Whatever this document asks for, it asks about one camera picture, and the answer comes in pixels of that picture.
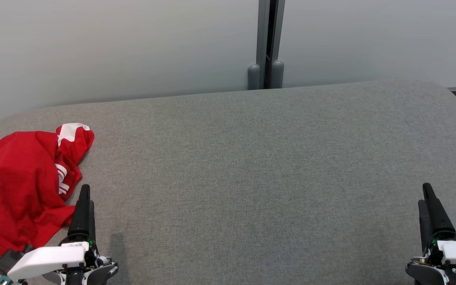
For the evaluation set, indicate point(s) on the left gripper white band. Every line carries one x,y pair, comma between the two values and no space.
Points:
46,261

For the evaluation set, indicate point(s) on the red white printed jersey shirt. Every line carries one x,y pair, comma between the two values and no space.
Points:
14,178

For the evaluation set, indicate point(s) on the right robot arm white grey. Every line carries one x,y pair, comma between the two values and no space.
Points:
422,275

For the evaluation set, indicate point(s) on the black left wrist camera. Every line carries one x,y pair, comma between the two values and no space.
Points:
8,261

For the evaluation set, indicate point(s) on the grey cylindrical post foot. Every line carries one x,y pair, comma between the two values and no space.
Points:
253,77
278,75

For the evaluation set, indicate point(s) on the grey metal partition post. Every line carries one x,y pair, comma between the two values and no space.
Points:
262,31

